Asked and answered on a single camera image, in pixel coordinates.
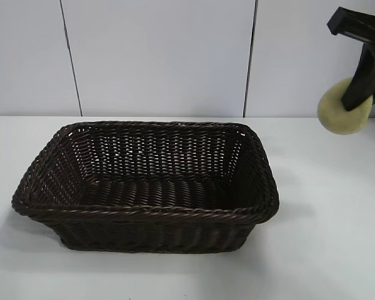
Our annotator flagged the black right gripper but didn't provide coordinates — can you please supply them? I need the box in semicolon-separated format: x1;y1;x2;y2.
326;6;375;113

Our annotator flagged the pale yellow egg yolk pastry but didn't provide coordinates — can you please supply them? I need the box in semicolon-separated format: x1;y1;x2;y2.
317;77;375;136

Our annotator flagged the dark brown woven basket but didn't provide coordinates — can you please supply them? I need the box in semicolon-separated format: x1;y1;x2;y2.
11;120;281;254

